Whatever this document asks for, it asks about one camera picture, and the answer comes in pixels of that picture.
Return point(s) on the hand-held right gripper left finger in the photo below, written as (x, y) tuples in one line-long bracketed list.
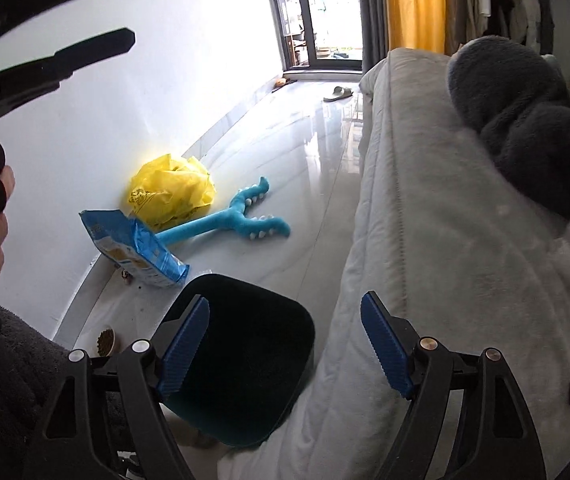
[(185, 350)]

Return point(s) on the glass sliding door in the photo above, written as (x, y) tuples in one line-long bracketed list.
[(315, 15)]

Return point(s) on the grey curtain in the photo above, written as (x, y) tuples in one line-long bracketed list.
[(372, 10)]

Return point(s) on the bed with white cover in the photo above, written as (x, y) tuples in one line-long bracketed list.
[(440, 240)]

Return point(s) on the grey slipper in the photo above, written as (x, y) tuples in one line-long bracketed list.
[(337, 93)]

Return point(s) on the dark grey fleece blanket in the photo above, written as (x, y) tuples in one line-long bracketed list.
[(515, 105)]

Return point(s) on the yellow curtain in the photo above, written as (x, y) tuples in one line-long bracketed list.
[(415, 5)]

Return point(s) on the yellow plastic bag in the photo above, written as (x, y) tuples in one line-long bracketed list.
[(170, 185)]

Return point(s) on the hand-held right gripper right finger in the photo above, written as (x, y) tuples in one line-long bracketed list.
[(385, 350)]

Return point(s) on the pet food bowl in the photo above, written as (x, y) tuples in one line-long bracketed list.
[(107, 341)]

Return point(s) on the blue forked plush toy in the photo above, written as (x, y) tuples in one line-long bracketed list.
[(225, 217)]

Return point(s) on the blue pet food bag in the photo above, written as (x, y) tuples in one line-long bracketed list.
[(130, 245)]

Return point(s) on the person's left forearm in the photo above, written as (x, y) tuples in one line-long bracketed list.
[(0, 375)]

